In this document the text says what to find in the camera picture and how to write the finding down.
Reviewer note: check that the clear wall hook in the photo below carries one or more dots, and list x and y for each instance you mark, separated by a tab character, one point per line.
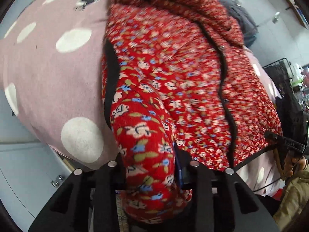
277	17

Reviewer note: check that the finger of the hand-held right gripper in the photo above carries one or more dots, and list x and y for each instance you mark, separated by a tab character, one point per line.
272	135

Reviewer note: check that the dark cloth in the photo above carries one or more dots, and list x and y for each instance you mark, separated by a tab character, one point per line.
293	111

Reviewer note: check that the person's right forearm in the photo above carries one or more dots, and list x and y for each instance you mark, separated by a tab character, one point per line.
294	198

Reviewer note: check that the pink polka-dot blanket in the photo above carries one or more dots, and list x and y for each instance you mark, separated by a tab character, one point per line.
60	77

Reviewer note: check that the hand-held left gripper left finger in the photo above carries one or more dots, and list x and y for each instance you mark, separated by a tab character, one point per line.
108	176

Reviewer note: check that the person's right hand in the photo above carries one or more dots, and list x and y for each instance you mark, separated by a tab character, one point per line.
295	166

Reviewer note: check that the cluttered wall shelf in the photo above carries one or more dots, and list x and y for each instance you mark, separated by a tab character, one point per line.
298	7

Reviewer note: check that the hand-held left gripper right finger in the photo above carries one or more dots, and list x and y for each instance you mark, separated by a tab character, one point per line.
179	174

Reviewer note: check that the red floral padded jacket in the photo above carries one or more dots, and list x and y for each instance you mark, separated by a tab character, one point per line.
188	77

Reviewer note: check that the dark grey garment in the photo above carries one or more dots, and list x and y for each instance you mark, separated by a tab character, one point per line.
243	21

